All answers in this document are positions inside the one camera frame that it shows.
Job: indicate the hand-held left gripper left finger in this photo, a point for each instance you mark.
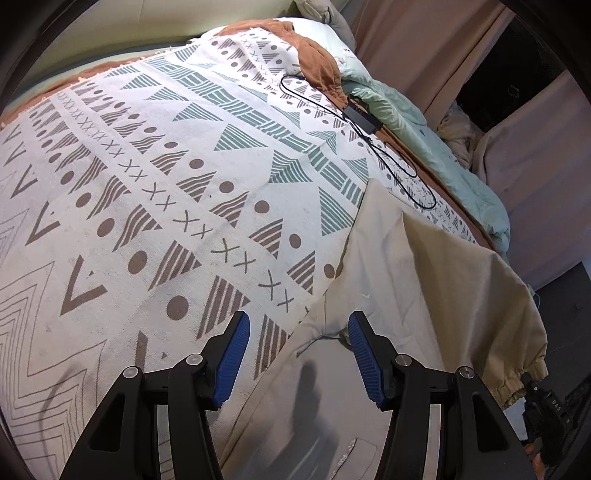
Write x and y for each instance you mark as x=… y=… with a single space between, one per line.
x=231 y=364

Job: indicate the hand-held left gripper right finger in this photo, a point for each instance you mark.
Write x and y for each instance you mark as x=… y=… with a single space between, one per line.
x=367 y=364

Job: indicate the beige jacket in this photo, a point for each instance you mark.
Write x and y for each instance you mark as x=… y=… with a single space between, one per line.
x=415 y=286

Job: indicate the pile of pale clothes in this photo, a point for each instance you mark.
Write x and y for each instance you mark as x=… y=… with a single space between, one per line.
x=457 y=134

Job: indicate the person's right hand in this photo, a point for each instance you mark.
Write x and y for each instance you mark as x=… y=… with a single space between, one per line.
x=538 y=464

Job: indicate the white patterned blanket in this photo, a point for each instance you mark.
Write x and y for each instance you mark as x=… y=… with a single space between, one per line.
x=161 y=184

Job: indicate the mint green comforter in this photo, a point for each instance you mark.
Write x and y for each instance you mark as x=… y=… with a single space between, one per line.
x=415 y=134

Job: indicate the pink curtain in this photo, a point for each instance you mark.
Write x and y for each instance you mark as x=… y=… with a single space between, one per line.
x=531 y=175

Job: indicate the black power adapter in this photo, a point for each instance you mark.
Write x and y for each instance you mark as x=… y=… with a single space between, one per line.
x=361 y=115

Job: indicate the grey pillow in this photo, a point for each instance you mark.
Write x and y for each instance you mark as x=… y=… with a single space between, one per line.
x=323 y=14

